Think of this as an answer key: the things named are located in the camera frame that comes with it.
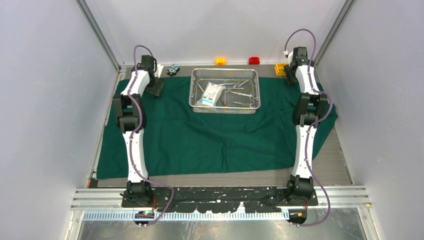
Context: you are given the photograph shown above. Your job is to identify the white paper packet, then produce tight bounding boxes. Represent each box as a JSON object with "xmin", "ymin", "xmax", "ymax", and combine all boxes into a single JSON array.
[{"xmin": 195, "ymin": 82, "xmax": 225, "ymax": 107}]

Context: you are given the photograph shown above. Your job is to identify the aluminium frame rail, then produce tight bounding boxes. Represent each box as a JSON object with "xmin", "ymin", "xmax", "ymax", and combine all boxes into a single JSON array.
[{"xmin": 70, "ymin": 185, "xmax": 373, "ymax": 211}]

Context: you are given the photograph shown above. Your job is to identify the small blue black toy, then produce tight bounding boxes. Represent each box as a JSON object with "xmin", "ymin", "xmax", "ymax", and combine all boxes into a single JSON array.
[{"xmin": 166, "ymin": 64, "xmax": 180, "ymax": 77}]

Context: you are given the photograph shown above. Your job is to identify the orange toy brick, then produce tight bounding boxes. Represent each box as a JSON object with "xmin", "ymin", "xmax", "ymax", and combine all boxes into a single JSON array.
[{"xmin": 214, "ymin": 57, "xmax": 227, "ymax": 66}]

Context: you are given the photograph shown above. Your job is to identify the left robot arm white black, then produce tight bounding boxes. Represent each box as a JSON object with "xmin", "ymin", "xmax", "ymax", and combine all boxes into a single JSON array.
[{"xmin": 112, "ymin": 55, "xmax": 157, "ymax": 207}]

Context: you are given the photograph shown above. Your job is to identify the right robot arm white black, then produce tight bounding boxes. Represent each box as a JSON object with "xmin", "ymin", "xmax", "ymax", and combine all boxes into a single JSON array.
[{"xmin": 284, "ymin": 46, "xmax": 328, "ymax": 205}]

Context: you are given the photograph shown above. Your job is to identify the green surgical cloth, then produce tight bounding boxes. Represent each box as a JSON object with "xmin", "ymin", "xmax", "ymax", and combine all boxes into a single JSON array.
[{"xmin": 96, "ymin": 76, "xmax": 339, "ymax": 180}]

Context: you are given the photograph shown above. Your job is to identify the yellow toy block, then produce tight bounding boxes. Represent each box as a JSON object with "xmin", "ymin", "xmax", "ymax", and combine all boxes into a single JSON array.
[{"xmin": 274, "ymin": 63, "xmax": 289, "ymax": 77}]

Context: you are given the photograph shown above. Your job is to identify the metal mesh tray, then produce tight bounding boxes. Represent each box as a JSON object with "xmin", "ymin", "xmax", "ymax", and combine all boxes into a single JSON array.
[{"xmin": 188, "ymin": 68, "xmax": 261, "ymax": 115}]

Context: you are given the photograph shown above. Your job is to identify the red toy brick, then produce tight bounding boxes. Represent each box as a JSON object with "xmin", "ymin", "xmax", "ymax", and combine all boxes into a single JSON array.
[{"xmin": 248, "ymin": 56, "xmax": 261, "ymax": 65}]

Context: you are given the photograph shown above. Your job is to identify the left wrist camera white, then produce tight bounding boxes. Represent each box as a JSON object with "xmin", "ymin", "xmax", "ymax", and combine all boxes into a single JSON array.
[{"xmin": 154, "ymin": 64, "xmax": 164, "ymax": 78}]

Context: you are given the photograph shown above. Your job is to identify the surgical scissors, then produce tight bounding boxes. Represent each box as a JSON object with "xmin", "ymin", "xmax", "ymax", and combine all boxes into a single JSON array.
[{"xmin": 230, "ymin": 91, "xmax": 256, "ymax": 101}]

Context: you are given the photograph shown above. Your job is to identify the surgical forceps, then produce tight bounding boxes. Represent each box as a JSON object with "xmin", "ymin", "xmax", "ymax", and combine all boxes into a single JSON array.
[{"xmin": 232, "ymin": 101, "xmax": 256, "ymax": 109}]

